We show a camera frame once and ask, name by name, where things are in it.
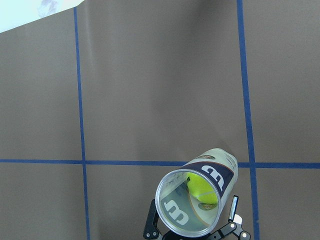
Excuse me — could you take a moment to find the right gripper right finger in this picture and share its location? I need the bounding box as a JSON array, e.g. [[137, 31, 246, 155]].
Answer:
[[211, 195, 251, 240]]

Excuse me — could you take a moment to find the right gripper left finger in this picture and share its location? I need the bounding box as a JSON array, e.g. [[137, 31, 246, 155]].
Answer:
[[143, 199, 160, 240]]

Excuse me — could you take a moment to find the yellow Roland Garros tennis ball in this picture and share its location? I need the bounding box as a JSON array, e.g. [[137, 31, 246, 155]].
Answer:
[[186, 172, 218, 205]]

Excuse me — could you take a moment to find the brown paper table mat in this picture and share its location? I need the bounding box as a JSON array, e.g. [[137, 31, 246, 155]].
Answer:
[[0, 0, 320, 240]]

